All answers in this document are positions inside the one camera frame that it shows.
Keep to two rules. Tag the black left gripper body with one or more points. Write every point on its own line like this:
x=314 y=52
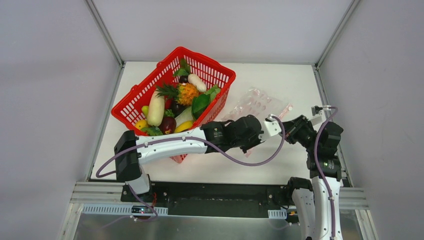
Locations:
x=253 y=139

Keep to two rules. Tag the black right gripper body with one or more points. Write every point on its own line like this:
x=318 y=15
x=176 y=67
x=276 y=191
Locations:
x=291 y=129

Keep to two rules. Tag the clear zip top bag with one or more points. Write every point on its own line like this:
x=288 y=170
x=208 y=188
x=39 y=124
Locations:
x=258 y=103

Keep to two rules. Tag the toy pineapple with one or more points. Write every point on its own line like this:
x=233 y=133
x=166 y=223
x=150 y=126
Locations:
x=181 y=93

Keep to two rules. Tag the red plastic shopping basket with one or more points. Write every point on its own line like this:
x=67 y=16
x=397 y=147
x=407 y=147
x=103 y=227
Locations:
x=128 y=110

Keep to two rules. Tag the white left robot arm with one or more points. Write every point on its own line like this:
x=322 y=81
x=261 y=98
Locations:
x=212 y=137

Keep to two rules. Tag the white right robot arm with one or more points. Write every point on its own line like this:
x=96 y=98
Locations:
x=317 y=199

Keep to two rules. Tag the green leafy bok choy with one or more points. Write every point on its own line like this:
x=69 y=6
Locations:
x=201 y=102

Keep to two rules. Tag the white chinese cabbage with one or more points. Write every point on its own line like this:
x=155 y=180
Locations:
x=185 y=116

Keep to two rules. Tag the yellow mango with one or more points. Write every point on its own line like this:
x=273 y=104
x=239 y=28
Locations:
x=184 y=126

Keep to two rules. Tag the dark purple round fruit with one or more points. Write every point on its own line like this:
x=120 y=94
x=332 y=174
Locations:
x=176 y=108

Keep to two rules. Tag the small white radish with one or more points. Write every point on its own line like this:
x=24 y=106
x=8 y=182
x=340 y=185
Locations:
x=197 y=82

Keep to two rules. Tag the dark red round fruit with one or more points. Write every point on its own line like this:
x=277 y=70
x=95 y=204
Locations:
x=168 y=125

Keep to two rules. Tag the red bell pepper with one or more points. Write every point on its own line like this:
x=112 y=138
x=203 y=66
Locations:
x=168 y=103

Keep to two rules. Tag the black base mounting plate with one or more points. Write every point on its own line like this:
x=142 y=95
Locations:
x=226 y=208

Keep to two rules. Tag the large white radish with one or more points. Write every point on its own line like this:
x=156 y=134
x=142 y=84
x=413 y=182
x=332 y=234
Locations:
x=156 y=109

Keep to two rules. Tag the yellow lemon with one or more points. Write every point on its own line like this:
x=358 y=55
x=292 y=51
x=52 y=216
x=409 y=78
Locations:
x=141 y=124

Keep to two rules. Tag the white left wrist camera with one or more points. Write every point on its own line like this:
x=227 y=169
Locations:
x=270 y=127

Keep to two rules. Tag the aluminium frame rail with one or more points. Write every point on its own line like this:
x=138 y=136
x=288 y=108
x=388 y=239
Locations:
x=350 y=198

